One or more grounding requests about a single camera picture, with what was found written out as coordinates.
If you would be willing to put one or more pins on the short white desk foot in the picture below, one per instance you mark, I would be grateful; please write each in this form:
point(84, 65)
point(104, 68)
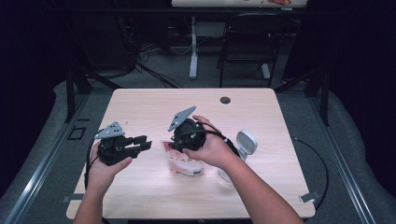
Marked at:
point(265, 71)

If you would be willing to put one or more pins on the red and clear spout pouch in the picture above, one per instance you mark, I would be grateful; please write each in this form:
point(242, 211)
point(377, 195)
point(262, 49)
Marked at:
point(183, 166)

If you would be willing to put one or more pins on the black metal stand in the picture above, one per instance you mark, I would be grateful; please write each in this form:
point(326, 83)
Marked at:
point(324, 99)
point(70, 93)

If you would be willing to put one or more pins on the white flip-lid container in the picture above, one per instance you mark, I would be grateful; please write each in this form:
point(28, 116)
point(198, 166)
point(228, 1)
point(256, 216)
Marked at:
point(247, 142)

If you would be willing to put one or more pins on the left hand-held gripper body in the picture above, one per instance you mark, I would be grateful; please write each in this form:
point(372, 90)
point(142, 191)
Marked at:
point(113, 149)

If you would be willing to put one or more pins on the person's left hand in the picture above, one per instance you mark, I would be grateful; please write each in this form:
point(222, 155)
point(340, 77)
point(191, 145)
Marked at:
point(101, 177)

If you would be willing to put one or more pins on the grey tape strip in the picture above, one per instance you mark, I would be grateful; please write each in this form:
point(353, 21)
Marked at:
point(310, 196)
point(70, 198)

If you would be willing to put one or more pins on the pale background desk top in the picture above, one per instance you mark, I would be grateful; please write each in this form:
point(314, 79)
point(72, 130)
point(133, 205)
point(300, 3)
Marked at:
point(218, 3)

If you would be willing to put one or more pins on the black folding chair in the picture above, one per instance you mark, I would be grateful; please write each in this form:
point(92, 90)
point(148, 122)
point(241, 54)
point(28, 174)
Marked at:
point(253, 37)

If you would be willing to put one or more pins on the person's right hand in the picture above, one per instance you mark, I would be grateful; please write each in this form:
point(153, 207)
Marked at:
point(214, 152)

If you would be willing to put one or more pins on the aluminium floor rail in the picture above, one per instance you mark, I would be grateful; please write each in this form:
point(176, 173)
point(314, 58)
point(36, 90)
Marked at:
point(46, 158)
point(342, 158)

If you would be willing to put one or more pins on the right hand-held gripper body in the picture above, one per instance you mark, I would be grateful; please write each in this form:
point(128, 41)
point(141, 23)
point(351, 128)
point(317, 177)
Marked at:
point(188, 137)

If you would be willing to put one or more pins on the black table grommet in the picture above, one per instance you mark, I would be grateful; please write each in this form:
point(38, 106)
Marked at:
point(225, 100)

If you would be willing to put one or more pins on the long white desk leg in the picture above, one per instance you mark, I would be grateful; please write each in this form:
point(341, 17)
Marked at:
point(193, 56)

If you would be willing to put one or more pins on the black square floor outlet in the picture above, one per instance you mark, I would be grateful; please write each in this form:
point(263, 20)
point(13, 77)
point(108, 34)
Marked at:
point(77, 133)

